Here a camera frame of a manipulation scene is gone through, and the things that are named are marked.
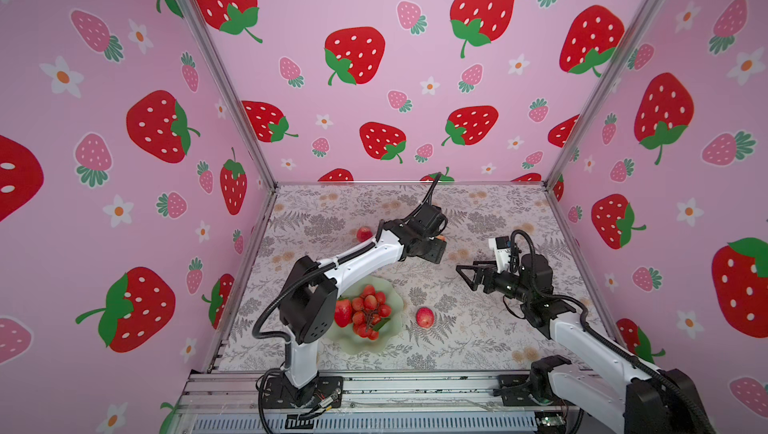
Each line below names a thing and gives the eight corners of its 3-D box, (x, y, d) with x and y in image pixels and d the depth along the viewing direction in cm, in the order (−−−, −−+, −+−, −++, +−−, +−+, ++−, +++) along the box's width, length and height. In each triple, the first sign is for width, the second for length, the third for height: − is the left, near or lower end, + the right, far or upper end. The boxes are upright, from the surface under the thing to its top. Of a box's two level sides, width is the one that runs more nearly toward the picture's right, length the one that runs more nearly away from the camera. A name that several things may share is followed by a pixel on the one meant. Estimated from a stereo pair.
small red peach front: (416, 329, 86) (417, 324, 83) (416, 311, 90) (416, 306, 86) (433, 329, 86) (435, 324, 83) (432, 311, 90) (433, 306, 86)
